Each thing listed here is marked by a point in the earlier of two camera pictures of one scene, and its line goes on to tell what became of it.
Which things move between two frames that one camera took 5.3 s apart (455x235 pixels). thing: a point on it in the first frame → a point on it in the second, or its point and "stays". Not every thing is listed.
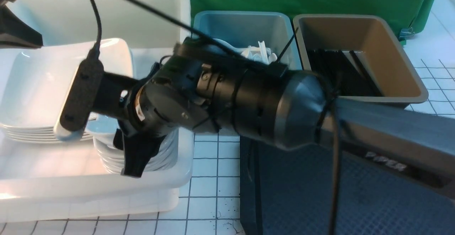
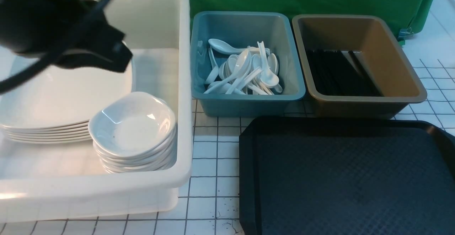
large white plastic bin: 42,181 stays
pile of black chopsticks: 349,70 stays
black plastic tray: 287,192 stays
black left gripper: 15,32 → 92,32
